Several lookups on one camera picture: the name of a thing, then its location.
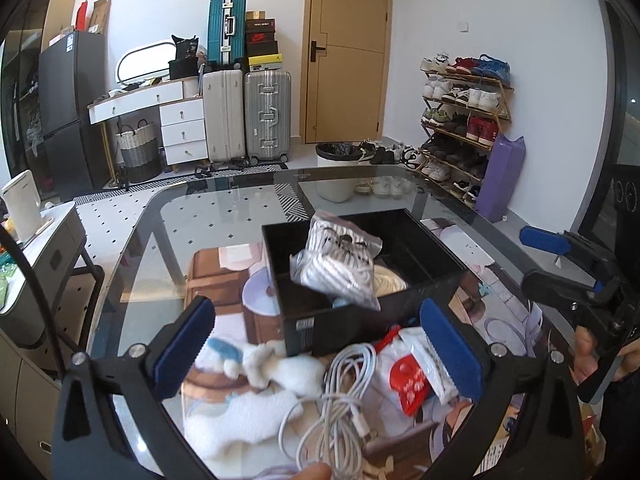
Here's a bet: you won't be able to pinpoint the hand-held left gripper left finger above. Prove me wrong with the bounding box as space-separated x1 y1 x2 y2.
52 296 217 480

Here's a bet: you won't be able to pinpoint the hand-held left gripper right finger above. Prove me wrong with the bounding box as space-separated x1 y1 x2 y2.
419 298 588 480

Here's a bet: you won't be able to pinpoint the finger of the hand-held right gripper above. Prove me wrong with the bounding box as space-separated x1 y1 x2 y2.
521 269 609 327
519 226 619 282

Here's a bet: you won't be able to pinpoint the white packet red label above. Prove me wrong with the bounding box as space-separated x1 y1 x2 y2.
375 326 473 416

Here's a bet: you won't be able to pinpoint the white charging cable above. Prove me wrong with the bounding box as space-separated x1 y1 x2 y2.
277 344 381 480

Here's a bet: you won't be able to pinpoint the white plush toy blue ear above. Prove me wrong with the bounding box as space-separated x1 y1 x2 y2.
182 337 326 461

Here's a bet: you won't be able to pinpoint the black storage box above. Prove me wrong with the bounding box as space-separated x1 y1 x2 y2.
261 208 468 358

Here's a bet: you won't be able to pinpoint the bagged white striped socks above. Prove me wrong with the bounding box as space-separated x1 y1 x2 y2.
289 211 383 312

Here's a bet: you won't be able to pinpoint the person's right hand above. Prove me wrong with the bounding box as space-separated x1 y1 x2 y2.
572 326 599 386

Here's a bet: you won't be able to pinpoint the person's left hand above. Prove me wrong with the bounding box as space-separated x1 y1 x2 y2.
289 461 333 480

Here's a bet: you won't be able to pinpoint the printed table mat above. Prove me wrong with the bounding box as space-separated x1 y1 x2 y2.
182 217 601 480

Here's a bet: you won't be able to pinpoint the purple yoga mat bag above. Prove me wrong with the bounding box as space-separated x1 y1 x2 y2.
474 134 527 224

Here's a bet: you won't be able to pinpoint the rows of assorted shoes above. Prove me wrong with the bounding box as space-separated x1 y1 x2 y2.
419 53 512 207

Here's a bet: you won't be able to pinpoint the person's dark clothing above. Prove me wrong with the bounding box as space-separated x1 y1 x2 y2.
600 360 640 480

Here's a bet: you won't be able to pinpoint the red cardboard box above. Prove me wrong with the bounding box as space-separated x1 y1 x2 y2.
582 405 606 461

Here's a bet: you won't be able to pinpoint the grey side cabinet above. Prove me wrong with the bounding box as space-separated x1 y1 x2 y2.
0 202 106 348

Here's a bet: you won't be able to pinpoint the beige low cabinet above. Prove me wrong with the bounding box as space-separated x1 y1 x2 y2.
0 330 66 466

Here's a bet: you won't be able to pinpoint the wooden shoe rack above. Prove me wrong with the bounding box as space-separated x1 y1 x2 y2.
419 54 515 208

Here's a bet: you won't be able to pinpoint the pile of loose sneakers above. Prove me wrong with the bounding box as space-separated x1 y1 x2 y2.
357 139 426 168

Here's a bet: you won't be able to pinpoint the grey white laundry basket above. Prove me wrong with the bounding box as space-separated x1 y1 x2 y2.
115 119 162 183

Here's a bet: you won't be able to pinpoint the white standing device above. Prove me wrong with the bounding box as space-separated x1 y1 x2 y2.
1 170 43 243

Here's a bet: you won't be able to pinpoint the white dresser with drawers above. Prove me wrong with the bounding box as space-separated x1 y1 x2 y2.
87 77 210 166

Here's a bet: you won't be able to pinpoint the white suitcase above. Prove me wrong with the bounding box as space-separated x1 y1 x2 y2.
202 69 247 163

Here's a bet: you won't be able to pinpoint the silver suitcase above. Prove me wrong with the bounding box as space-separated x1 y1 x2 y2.
243 70 292 165

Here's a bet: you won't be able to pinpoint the tan wooden door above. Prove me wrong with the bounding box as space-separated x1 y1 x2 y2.
301 0 391 145

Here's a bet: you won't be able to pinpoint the dark grey refrigerator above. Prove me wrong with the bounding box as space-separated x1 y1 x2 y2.
39 30 108 201

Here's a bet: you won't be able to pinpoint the oval white mirror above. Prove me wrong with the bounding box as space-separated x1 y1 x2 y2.
116 42 177 86

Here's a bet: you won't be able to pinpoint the black bag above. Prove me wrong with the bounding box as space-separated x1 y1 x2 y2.
168 35 201 81

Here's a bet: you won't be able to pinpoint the black yellow shoe box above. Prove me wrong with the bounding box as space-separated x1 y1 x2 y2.
248 53 282 73

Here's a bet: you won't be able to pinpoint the dark open wardrobe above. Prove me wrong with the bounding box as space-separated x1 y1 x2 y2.
0 0 78 176

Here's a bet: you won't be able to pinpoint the teal suitcase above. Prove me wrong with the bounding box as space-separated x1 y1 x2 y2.
207 0 247 72

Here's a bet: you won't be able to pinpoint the brown cardboard box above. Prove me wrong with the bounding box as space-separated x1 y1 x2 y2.
90 0 113 35

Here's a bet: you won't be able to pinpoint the beige rope coil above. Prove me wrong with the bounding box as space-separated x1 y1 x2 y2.
372 265 408 295

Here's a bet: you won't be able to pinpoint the black cable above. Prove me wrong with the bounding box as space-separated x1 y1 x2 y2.
0 224 68 381

